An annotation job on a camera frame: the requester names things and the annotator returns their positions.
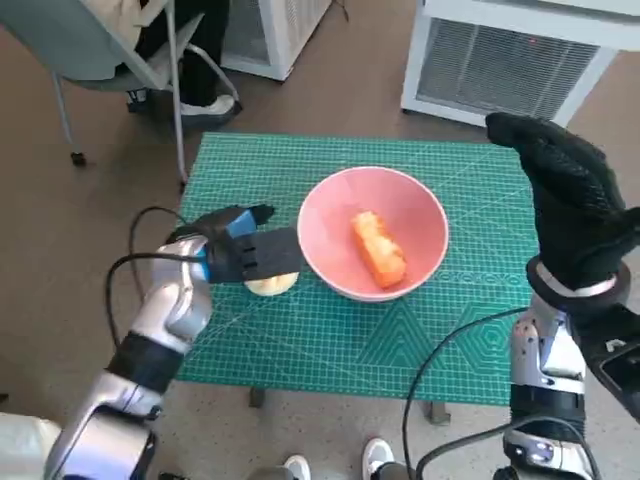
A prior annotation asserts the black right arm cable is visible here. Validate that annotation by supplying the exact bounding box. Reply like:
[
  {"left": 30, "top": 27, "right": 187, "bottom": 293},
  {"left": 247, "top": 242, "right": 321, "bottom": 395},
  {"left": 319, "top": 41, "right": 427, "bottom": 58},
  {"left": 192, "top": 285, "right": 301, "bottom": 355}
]
[{"left": 401, "top": 306, "right": 601, "bottom": 480}]

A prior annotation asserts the orange rectangular toy bread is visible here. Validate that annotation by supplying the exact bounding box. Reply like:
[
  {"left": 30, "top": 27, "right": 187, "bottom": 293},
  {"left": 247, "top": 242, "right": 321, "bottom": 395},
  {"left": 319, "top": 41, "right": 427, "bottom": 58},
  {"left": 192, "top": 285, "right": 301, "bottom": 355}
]
[{"left": 349, "top": 210, "right": 408, "bottom": 291}]

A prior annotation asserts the large white mesh cabinet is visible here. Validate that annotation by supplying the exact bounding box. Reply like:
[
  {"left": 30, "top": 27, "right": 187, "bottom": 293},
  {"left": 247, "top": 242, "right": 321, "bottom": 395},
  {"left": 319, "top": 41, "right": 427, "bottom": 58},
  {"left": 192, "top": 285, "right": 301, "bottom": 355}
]
[{"left": 400, "top": 0, "right": 622, "bottom": 130}]

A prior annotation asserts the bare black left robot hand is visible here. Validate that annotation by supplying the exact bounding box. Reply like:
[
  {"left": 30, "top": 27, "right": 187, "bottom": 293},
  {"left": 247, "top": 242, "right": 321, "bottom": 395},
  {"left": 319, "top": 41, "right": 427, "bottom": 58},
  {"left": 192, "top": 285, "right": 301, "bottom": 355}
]
[{"left": 174, "top": 203, "right": 277, "bottom": 246}]

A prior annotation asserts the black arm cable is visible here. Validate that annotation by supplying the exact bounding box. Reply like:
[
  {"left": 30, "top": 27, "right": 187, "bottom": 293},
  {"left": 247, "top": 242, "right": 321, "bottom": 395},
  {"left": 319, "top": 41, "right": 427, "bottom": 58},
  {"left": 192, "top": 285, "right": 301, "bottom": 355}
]
[
  {"left": 106, "top": 206, "right": 207, "bottom": 351},
  {"left": 401, "top": 306, "right": 601, "bottom": 480}
]

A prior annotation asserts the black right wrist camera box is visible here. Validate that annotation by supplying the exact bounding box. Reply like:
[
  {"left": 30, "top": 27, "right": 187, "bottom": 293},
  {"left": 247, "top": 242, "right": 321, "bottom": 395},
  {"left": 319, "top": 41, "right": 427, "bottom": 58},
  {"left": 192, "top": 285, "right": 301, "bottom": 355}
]
[{"left": 568, "top": 303, "right": 640, "bottom": 427}]

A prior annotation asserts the green cutting mat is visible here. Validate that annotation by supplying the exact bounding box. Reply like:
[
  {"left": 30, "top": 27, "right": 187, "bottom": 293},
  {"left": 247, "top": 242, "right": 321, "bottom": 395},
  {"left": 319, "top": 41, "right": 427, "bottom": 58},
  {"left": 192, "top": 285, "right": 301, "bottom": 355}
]
[{"left": 174, "top": 130, "right": 542, "bottom": 404}]

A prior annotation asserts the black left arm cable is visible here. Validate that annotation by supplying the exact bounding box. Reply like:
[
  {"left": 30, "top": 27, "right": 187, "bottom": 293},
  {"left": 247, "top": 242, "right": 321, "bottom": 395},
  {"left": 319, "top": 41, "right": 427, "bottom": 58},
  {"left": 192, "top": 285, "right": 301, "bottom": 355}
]
[{"left": 106, "top": 206, "right": 207, "bottom": 351}]

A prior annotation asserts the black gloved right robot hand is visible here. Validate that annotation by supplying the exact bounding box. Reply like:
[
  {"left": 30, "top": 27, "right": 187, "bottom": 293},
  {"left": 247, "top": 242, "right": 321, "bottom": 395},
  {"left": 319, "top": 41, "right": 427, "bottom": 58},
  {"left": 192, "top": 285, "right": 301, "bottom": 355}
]
[{"left": 484, "top": 111, "right": 640, "bottom": 292}]

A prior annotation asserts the white robot torso cover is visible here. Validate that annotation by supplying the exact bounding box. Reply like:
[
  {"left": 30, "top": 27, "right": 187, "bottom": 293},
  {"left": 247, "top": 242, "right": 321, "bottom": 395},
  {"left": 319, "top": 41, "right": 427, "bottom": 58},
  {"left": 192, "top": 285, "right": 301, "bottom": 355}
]
[{"left": 0, "top": 412, "right": 67, "bottom": 480}]

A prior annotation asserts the round toy bread bun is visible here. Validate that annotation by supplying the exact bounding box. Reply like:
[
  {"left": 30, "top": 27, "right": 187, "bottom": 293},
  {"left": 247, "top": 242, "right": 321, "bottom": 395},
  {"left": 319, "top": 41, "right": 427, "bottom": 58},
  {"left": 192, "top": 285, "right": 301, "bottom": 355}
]
[{"left": 243, "top": 270, "right": 301, "bottom": 299}]

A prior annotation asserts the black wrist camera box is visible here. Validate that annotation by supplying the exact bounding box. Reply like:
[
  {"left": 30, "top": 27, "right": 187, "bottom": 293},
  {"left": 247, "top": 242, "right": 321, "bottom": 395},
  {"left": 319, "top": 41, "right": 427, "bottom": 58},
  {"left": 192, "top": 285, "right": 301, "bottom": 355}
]
[
  {"left": 568, "top": 303, "right": 640, "bottom": 427},
  {"left": 205, "top": 226, "right": 305, "bottom": 287}
]

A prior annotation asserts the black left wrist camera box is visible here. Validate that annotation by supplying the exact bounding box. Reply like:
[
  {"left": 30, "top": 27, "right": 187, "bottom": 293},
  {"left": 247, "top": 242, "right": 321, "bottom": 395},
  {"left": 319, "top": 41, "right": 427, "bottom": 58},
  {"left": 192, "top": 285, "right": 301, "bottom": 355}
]
[{"left": 205, "top": 226, "right": 305, "bottom": 287}]

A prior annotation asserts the small white mesh cabinet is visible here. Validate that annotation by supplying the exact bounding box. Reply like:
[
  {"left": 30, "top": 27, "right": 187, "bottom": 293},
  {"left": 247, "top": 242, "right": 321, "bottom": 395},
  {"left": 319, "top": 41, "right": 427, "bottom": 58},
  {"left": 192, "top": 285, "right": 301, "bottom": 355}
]
[{"left": 218, "top": 0, "right": 334, "bottom": 82}]

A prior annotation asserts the white shoe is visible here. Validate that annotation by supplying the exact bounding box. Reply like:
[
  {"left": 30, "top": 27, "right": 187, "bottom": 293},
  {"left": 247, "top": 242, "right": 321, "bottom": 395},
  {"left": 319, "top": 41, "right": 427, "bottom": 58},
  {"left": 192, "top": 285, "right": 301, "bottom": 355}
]
[
  {"left": 360, "top": 435, "right": 395, "bottom": 480},
  {"left": 281, "top": 453, "right": 312, "bottom": 480}
]

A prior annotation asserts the grey chair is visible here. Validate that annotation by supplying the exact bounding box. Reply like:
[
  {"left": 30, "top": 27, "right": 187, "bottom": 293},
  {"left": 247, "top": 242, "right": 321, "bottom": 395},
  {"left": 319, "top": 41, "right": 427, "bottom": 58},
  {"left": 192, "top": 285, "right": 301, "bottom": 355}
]
[{"left": 0, "top": 0, "right": 242, "bottom": 194}]

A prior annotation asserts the pink bowl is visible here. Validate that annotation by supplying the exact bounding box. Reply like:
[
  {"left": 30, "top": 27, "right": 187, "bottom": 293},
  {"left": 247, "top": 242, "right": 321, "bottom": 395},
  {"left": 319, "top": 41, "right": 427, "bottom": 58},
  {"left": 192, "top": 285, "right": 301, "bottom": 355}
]
[{"left": 296, "top": 167, "right": 450, "bottom": 304}]

